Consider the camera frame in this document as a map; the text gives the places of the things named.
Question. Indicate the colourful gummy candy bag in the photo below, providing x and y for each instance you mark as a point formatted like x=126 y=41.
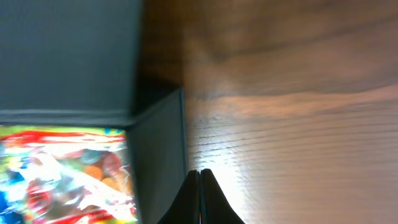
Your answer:
x=55 y=174

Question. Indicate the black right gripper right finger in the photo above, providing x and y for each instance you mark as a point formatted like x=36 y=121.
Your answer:
x=214 y=206

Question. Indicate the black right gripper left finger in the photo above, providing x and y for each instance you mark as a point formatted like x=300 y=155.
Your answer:
x=185 y=206

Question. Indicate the black gift box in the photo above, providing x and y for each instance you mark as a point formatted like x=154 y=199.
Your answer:
x=76 y=63

